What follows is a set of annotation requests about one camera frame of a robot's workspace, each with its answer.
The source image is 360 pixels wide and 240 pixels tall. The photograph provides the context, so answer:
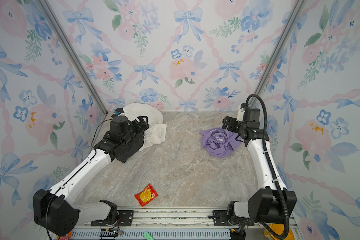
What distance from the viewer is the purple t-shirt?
0.95 metres

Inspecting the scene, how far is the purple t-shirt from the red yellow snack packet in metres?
0.42

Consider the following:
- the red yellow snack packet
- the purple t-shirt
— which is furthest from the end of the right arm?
the red yellow snack packet

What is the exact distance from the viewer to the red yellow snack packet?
2.61 feet

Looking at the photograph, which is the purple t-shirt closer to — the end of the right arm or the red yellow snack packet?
the end of the right arm
